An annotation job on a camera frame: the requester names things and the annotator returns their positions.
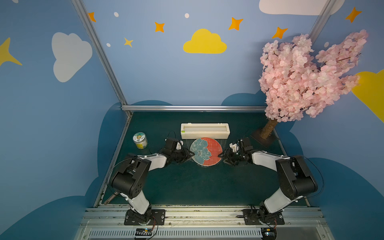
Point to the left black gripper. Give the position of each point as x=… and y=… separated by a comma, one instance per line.
x=182, y=154

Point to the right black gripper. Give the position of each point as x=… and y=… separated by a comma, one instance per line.
x=233, y=156

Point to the clear plastic wrap sheet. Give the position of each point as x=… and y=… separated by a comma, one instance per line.
x=207, y=150

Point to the white plastic wrap dispenser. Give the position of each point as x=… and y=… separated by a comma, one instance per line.
x=214, y=131

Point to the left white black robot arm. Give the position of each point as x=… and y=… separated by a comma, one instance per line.
x=132, y=173

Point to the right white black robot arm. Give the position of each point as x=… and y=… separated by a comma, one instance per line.
x=295, y=178

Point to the red and teal floral plate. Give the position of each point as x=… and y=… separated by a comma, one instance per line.
x=206, y=151

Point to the small lidded patterned jar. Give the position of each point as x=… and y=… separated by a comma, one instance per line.
x=140, y=140

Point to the right small circuit board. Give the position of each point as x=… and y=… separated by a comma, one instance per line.
x=268, y=234

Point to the small circuit board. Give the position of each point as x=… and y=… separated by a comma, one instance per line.
x=268, y=234
x=143, y=233

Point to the left small circuit board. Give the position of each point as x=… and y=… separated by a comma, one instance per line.
x=143, y=233

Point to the brown slotted spatula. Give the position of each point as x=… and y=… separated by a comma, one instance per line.
x=114, y=195

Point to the pink artificial blossom tree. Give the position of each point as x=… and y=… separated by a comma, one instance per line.
x=296, y=83

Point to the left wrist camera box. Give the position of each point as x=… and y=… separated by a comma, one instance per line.
x=173, y=144

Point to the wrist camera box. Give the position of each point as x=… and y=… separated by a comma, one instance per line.
x=173, y=144
x=241, y=145

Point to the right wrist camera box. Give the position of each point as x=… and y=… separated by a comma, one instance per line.
x=241, y=145

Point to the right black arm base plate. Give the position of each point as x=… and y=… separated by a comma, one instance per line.
x=260, y=217

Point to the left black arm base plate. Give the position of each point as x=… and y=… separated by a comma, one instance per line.
x=150, y=217

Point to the aluminium front rail frame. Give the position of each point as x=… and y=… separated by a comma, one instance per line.
x=203, y=223

